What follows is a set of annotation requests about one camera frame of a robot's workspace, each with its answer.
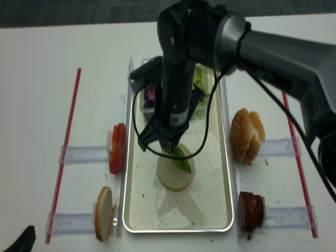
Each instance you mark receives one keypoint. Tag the metal baking tray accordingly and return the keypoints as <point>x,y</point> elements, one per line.
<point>205,205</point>

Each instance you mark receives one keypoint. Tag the upright bun half left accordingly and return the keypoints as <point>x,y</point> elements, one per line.
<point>103,214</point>

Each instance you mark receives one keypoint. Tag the clear cross rail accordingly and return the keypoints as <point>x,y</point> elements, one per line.
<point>286,147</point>
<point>83,154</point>

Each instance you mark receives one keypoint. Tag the green lettuce pile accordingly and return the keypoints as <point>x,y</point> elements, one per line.
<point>199,81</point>

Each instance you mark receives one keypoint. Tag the green lettuce leaf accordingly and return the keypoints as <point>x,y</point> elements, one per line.
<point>182,164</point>

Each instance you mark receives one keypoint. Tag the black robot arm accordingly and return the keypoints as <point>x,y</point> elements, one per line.
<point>192,32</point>

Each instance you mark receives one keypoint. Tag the right red strip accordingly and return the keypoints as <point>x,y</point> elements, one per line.
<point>299,168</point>

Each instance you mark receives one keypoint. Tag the clear plastic salad container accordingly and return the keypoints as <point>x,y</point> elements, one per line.
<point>210,81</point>

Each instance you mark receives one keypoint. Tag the clear right cross rail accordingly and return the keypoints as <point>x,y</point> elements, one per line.
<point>286,147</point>

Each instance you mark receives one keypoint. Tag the clear lower left rail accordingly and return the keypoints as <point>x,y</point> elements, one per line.
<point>66,224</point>

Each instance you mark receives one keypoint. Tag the clear long divider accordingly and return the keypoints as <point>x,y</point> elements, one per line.
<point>119,225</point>
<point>231,160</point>

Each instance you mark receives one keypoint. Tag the clear right long divider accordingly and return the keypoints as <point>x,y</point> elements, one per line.
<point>231,160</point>

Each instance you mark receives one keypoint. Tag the clear left cross rail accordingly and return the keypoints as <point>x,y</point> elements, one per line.
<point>83,154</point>

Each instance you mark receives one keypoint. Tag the red tomato slices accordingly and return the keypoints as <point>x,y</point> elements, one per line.
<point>116,154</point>

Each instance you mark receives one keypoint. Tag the red strip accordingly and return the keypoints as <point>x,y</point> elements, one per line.
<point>299,168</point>
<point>51,217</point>

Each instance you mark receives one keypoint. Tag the black object bottom left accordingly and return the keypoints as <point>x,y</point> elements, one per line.
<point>25,242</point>

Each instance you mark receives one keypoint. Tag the white patty holder block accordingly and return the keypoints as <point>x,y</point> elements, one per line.
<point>266,210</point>

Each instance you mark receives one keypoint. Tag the left red strip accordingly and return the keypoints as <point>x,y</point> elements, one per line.
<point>51,217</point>

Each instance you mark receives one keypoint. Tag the purple cabbage shreds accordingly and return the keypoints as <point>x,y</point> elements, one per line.
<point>149,97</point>

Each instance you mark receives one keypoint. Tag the white tomato holder block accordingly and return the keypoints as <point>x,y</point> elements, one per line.
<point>109,142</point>

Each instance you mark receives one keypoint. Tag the sesame bun tops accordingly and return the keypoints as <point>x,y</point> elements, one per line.
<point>246,135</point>

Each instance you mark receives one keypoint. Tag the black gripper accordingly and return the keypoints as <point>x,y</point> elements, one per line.
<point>155,130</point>

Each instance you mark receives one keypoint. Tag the clear left long divider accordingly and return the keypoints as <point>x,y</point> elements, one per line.
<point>119,225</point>

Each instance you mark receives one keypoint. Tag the clear lower right rail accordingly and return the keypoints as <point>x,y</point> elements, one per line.
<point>301,217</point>

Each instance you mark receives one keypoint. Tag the dark meat patties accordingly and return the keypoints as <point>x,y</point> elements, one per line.
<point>252,212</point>

